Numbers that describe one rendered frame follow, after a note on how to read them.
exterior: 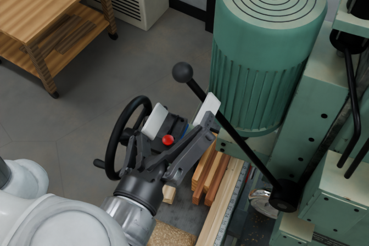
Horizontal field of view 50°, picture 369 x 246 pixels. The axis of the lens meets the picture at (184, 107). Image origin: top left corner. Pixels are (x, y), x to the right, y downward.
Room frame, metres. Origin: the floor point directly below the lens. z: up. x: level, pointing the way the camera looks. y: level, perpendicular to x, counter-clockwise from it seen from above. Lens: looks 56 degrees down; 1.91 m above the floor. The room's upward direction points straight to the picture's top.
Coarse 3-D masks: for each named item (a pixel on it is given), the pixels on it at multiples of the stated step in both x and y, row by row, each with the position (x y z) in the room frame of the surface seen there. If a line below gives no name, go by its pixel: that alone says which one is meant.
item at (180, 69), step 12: (180, 72) 0.39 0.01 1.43; (192, 72) 0.40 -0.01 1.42; (192, 84) 0.39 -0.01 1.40; (204, 96) 0.38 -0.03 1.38; (228, 132) 0.36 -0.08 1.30; (240, 144) 0.35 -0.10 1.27; (252, 156) 0.34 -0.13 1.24; (264, 168) 0.33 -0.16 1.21; (276, 180) 0.33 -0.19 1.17; (288, 180) 0.33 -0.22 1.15; (276, 192) 0.31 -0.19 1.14; (288, 192) 0.31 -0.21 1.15; (300, 192) 0.31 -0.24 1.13; (276, 204) 0.29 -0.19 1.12; (288, 204) 0.28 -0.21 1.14
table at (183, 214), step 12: (192, 120) 0.64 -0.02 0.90; (192, 168) 0.48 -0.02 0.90; (180, 192) 0.41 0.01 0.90; (192, 192) 0.41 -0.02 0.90; (168, 204) 0.37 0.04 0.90; (180, 204) 0.37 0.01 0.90; (192, 204) 0.37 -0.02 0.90; (156, 216) 0.34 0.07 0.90; (168, 216) 0.34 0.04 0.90; (180, 216) 0.34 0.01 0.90; (192, 216) 0.34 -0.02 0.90; (204, 216) 0.34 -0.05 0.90; (180, 228) 0.31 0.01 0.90; (192, 228) 0.31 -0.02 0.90
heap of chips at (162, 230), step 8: (160, 224) 0.31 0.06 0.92; (168, 224) 0.32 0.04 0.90; (160, 232) 0.29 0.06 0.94; (168, 232) 0.29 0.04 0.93; (176, 232) 0.29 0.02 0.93; (184, 232) 0.29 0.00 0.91; (152, 240) 0.27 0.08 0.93; (160, 240) 0.27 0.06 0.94; (168, 240) 0.27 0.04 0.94; (176, 240) 0.27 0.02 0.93; (184, 240) 0.27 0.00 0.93; (192, 240) 0.28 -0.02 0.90
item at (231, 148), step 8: (224, 136) 0.48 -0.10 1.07; (264, 136) 0.48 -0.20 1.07; (272, 136) 0.48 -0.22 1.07; (216, 144) 0.48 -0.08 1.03; (224, 144) 0.47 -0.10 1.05; (232, 144) 0.47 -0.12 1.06; (248, 144) 0.46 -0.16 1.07; (256, 144) 0.46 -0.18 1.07; (264, 144) 0.46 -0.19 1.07; (272, 144) 0.46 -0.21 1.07; (224, 152) 0.47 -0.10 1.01; (232, 152) 0.46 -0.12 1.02; (240, 152) 0.46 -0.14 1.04; (256, 152) 0.44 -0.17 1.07; (264, 152) 0.44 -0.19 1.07; (248, 160) 0.45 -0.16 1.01; (264, 160) 0.43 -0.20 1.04
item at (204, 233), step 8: (232, 168) 0.46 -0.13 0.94; (224, 176) 0.44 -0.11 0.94; (224, 184) 0.41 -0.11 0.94; (216, 192) 0.39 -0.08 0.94; (224, 192) 0.39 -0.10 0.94; (216, 200) 0.37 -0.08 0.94; (216, 208) 0.35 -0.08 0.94; (208, 216) 0.33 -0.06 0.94; (208, 224) 0.31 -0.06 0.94; (200, 232) 0.29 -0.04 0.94; (208, 232) 0.29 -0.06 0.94; (200, 240) 0.27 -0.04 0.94
